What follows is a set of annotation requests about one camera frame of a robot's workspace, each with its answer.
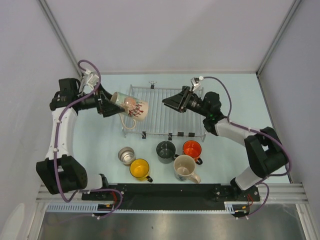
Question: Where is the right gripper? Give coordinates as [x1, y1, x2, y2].
[162, 86, 210, 118]

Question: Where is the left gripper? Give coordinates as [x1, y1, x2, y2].
[78, 82, 125, 118]

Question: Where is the beige floral mug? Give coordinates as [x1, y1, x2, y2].
[110, 92, 149, 130]

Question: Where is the beige patterned mug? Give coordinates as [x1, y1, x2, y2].
[173, 154, 201, 184]

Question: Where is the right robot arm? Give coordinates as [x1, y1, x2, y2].
[162, 86, 290, 201]

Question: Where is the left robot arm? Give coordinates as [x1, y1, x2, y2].
[36, 73, 124, 200]

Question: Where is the orange mug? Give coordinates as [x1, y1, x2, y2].
[182, 140, 203, 165]

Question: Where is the dark grey mug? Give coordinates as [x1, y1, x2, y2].
[156, 141, 176, 164]

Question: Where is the stainless steel cup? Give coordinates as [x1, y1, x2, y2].
[118, 146, 136, 166]

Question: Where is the yellow mug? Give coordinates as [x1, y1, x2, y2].
[129, 158, 153, 183]

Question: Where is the metal wire dish rack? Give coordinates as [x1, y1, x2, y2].
[122, 81, 206, 141]

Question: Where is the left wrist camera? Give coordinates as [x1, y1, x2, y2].
[79, 69, 99, 93]

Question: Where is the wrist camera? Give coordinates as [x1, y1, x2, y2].
[190, 76, 204, 92]
[79, 69, 99, 93]

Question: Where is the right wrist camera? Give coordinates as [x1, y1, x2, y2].
[190, 76, 204, 92]

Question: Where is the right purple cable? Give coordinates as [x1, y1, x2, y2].
[198, 76, 293, 178]

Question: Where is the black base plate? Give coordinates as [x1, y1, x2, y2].
[81, 183, 261, 216]

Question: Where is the slotted cable duct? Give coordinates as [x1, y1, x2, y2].
[46, 203, 245, 214]

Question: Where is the aluminium frame rail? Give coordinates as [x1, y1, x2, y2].
[36, 182, 310, 204]

